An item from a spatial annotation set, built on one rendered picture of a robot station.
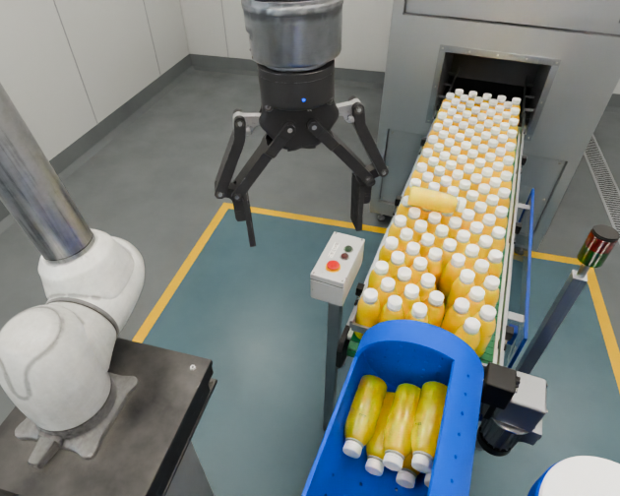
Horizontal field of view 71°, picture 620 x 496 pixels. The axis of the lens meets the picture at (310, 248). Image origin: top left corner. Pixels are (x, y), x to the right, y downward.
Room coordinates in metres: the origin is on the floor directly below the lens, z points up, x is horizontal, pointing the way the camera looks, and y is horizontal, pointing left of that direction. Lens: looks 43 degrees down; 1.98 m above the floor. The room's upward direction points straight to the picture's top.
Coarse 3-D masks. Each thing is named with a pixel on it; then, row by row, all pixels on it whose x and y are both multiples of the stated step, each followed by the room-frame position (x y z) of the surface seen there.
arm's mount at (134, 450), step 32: (128, 352) 0.59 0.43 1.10; (160, 352) 0.59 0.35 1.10; (160, 384) 0.51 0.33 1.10; (192, 384) 0.51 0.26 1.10; (128, 416) 0.44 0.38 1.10; (160, 416) 0.44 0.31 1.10; (192, 416) 0.46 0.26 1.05; (0, 448) 0.37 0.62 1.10; (32, 448) 0.37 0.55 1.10; (128, 448) 0.37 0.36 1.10; (160, 448) 0.37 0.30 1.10; (0, 480) 0.31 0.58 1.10; (32, 480) 0.31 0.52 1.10; (64, 480) 0.31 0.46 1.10; (96, 480) 0.31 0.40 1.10; (128, 480) 0.31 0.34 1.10; (160, 480) 0.33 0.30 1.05
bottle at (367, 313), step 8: (360, 304) 0.79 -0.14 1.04; (368, 304) 0.78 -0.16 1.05; (376, 304) 0.78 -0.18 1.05; (360, 312) 0.78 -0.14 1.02; (368, 312) 0.77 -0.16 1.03; (376, 312) 0.77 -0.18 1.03; (360, 320) 0.77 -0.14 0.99; (368, 320) 0.76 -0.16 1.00; (376, 320) 0.77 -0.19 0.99; (360, 336) 0.77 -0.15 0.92
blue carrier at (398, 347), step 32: (384, 352) 0.60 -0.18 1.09; (416, 352) 0.57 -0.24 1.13; (448, 352) 0.51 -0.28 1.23; (352, 384) 0.54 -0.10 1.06; (416, 384) 0.56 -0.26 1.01; (448, 384) 0.54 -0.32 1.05; (480, 384) 0.48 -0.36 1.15; (448, 416) 0.38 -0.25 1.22; (320, 448) 0.36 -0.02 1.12; (448, 448) 0.32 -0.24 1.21; (320, 480) 0.33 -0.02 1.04; (352, 480) 0.35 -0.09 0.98; (384, 480) 0.36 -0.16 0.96; (416, 480) 0.35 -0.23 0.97; (448, 480) 0.27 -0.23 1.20
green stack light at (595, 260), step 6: (582, 246) 0.86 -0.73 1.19; (582, 252) 0.85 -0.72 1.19; (588, 252) 0.83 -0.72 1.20; (594, 252) 0.82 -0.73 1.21; (582, 258) 0.84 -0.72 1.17; (588, 258) 0.83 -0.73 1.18; (594, 258) 0.82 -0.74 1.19; (600, 258) 0.81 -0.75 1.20; (606, 258) 0.82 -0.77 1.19; (588, 264) 0.82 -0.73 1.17; (594, 264) 0.81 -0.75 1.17; (600, 264) 0.82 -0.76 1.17
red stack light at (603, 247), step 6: (588, 240) 0.85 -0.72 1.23; (594, 240) 0.83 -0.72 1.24; (600, 240) 0.82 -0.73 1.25; (588, 246) 0.84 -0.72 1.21; (594, 246) 0.83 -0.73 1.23; (600, 246) 0.82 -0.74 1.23; (606, 246) 0.81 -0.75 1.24; (612, 246) 0.82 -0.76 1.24; (600, 252) 0.82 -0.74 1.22; (606, 252) 0.81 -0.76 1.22
